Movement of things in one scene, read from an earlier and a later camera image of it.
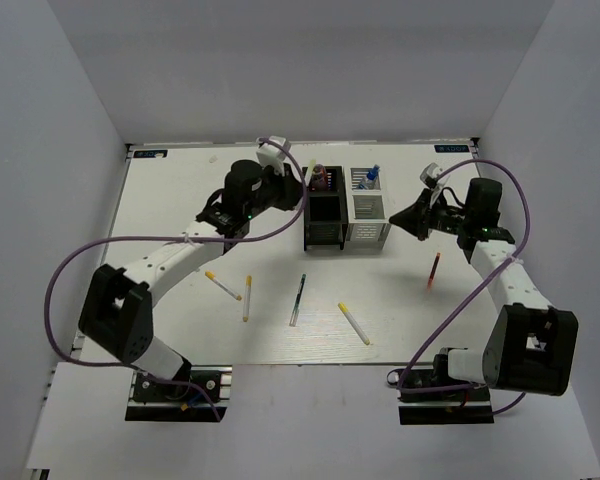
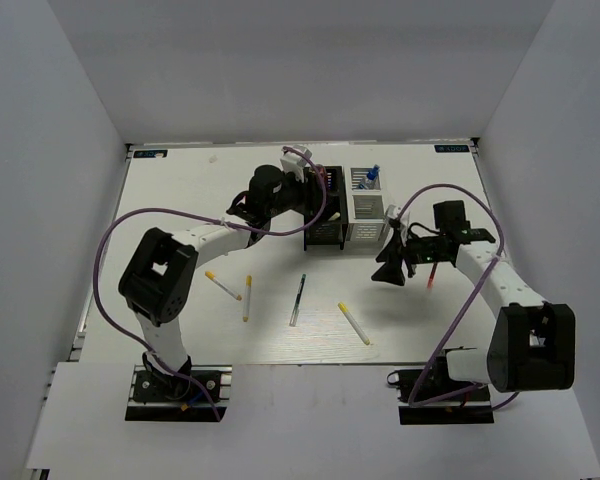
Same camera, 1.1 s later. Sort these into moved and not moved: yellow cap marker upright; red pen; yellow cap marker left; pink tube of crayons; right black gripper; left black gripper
Moved: right black gripper; left black gripper
Not moved: pink tube of crayons; yellow cap marker upright; yellow cap marker left; red pen
